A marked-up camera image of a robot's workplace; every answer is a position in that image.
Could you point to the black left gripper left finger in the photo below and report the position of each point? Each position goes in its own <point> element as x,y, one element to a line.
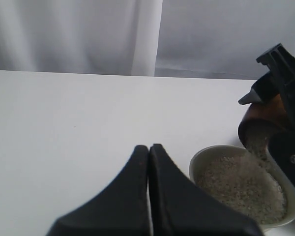
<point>121,209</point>

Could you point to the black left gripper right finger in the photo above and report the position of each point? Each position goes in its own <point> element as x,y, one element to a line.
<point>180,208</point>

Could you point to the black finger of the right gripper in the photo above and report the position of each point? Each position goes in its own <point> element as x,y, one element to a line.
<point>277,85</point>
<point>282,151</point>

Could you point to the brown wooden cup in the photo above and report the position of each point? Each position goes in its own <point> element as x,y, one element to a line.
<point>265,118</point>

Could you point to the white ceramic bowl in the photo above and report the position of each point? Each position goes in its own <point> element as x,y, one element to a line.
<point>245,184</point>

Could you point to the white backdrop curtain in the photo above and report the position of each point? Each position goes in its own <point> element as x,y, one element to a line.
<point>169,38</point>

